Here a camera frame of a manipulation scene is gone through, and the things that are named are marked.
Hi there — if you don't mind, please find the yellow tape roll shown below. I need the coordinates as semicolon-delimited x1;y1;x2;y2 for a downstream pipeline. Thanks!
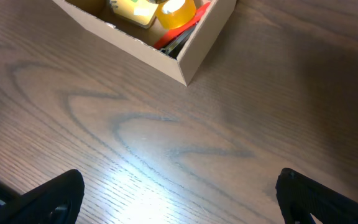
156;0;196;29

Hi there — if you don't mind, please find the red black stapler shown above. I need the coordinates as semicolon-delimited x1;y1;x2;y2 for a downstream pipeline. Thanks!
152;2;211;58

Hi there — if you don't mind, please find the yellow sticky notes pad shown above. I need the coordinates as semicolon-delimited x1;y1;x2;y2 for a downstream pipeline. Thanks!
108;0;158;29

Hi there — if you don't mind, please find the brown cardboard box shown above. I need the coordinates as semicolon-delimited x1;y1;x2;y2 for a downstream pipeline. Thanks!
53;0;236;86

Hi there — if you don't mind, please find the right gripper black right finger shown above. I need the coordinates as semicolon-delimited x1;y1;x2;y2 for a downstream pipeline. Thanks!
275;168;358;224

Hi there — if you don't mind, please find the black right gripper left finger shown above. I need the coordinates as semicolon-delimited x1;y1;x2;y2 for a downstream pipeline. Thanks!
0;169;85;224

